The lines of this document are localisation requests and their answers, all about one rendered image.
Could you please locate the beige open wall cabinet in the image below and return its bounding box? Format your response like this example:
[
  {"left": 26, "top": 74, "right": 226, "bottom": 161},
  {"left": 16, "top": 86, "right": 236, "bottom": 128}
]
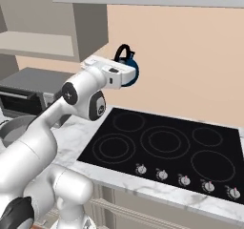
[{"left": 0, "top": 0, "right": 110, "bottom": 63}]

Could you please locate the silver hob knob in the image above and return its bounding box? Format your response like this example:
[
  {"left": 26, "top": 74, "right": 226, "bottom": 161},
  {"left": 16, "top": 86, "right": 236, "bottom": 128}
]
[
  {"left": 135, "top": 163, "right": 148, "bottom": 176},
  {"left": 200, "top": 178, "right": 215, "bottom": 194},
  {"left": 177, "top": 174, "right": 192, "bottom": 187},
  {"left": 225, "top": 185, "right": 242, "bottom": 200},
  {"left": 155, "top": 168, "right": 169, "bottom": 181}
]

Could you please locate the beige drawer front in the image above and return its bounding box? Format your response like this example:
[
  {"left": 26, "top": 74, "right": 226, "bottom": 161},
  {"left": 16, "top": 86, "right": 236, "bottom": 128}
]
[{"left": 91, "top": 184, "right": 244, "bottom": 229}]

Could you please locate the beige bar handle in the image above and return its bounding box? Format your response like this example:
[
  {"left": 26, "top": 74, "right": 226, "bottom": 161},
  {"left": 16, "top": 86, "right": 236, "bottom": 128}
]
[{"left": 90, "top": 198, "right": 193, "bottom": 229}]

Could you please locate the grey pot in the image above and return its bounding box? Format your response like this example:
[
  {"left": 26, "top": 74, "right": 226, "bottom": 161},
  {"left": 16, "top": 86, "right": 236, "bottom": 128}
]
[{"left": 0, "top": 114, "right": 40, "bottom": 149}]

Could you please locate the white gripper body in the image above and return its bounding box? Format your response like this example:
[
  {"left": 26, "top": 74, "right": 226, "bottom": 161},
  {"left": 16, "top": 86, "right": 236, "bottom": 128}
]
[{"left": 80, "top": 55, "right": 137, "bottom": 87}]

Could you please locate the black glass hob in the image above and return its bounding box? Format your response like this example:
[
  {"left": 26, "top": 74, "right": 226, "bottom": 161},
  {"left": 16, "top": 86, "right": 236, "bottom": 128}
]
[{"left": 76, "top": 106, "right": 244, "bottom": 206}]

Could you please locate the grey toaster oven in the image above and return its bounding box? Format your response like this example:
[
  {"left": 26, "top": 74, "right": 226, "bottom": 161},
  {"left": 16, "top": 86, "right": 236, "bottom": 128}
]
[{"left": 0, "top": 67, "right": 76, "bottom": 128}]

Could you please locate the blue kettle with black handle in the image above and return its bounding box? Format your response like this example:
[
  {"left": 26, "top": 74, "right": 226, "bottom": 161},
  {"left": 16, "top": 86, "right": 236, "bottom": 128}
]
[{"left": 113, "top": 43, "right": 140, "bottom": 88}]

